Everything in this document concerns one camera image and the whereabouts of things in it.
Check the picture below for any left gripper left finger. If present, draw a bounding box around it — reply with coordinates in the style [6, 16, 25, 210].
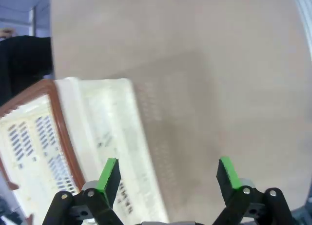
[42, 158, 122, 225]

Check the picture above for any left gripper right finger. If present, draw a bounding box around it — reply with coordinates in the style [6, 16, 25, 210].
[212, 156, 293, 225]

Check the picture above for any cream shopping basket brown rim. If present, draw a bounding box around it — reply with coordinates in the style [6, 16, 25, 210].
[0, 76, 170, 225]

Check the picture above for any person's left hand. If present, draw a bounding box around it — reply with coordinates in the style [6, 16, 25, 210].
[0, 28, 15, 39]

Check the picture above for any person in black t-shirt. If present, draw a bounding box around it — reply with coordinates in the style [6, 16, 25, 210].
[0, 36, 54, 106]

